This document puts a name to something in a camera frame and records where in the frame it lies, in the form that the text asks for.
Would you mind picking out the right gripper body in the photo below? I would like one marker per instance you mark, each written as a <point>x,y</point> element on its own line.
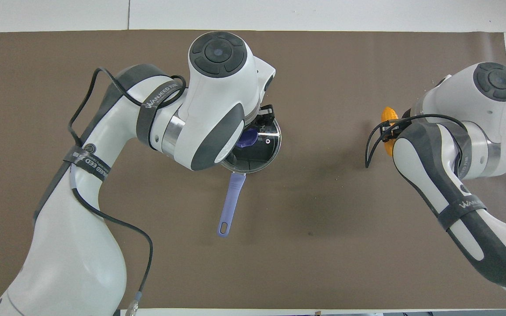
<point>406,117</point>

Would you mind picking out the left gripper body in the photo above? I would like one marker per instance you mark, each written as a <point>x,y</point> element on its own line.
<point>266,77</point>

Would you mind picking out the yellow corn cob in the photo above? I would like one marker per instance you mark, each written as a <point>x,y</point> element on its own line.
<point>389,113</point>

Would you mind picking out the glass lid with blue knob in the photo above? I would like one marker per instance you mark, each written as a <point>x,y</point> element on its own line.
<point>257,151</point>

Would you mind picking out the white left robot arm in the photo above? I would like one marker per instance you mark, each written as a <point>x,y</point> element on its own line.
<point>81,228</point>

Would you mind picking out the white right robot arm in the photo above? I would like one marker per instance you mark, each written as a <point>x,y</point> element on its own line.
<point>455,197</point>

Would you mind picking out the brown table mat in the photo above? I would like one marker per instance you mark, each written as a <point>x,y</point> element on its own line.
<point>323,219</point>

